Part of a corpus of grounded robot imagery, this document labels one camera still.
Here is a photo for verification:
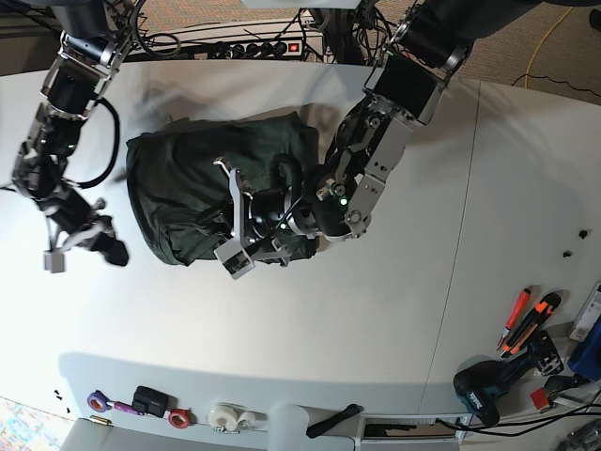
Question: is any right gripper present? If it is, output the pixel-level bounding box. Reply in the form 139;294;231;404
42;196;130;272

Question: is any black action camera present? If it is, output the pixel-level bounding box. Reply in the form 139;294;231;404
131;385;170;418

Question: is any red tape roll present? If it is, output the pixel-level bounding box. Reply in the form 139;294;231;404
167;409;193;429

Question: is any black marker pen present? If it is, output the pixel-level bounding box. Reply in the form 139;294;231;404
306;404;363;439

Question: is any black orange utility knife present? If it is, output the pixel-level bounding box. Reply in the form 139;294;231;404
501;292;562;359

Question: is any teal cordless drill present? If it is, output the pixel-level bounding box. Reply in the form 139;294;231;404
453;330;564;428

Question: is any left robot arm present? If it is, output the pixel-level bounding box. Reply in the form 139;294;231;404
214;1;536;279

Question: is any yellow cable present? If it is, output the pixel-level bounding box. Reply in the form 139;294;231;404
524;0;578;88

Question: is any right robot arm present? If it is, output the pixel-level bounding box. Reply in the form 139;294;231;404
11;1;135;273

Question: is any blue box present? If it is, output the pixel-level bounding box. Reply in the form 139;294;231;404
568;320;600;381

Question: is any purple tape roll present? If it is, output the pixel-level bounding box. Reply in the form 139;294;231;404
86;390;110;412

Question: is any white tape roll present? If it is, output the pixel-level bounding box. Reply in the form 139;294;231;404
206;403;267;433

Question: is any white power strip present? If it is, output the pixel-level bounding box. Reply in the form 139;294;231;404
206;40;303;61

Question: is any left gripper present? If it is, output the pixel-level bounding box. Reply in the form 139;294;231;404
213;157;318;279

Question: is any dark green t-shirt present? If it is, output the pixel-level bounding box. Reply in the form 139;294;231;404
126;112;319;266

